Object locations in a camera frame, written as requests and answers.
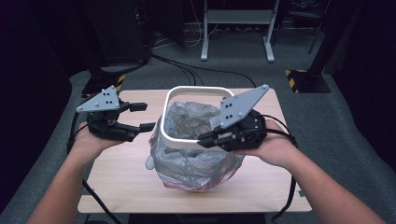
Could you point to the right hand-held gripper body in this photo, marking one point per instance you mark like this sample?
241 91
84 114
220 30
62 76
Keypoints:
246 130

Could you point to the person's left hand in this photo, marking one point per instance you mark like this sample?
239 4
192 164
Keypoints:
93 143

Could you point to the gray metal table bracket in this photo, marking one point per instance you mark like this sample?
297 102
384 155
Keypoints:
301 193

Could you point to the gray plastic trash bag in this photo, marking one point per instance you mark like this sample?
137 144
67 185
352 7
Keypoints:
186 168

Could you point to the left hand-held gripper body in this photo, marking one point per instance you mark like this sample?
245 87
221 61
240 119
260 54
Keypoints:
106 123

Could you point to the black cabinet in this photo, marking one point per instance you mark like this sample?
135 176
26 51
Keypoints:
118 28

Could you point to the white metal stand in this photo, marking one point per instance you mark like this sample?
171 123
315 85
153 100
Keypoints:
238 16

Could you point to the black post striped base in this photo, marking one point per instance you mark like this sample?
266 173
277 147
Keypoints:
308 82
102 82

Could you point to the person's right hand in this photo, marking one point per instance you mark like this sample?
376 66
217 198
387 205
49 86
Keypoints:
274 149

